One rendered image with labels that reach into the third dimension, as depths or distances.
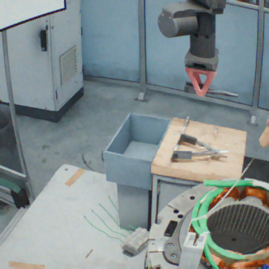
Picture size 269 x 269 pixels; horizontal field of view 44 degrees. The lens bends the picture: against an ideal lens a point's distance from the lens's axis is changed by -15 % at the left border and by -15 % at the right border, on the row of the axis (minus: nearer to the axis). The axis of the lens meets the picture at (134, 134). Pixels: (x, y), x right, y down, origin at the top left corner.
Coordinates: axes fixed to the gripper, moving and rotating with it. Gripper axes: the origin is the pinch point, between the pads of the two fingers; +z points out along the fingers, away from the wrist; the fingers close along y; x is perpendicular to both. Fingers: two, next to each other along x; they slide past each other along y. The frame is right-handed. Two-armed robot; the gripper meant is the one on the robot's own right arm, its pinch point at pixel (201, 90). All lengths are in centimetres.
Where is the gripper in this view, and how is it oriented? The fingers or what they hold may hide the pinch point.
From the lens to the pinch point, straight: 80.9
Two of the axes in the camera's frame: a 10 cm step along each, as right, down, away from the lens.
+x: 9.5, 1.7, -2.6
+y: -3.1, 5.5, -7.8
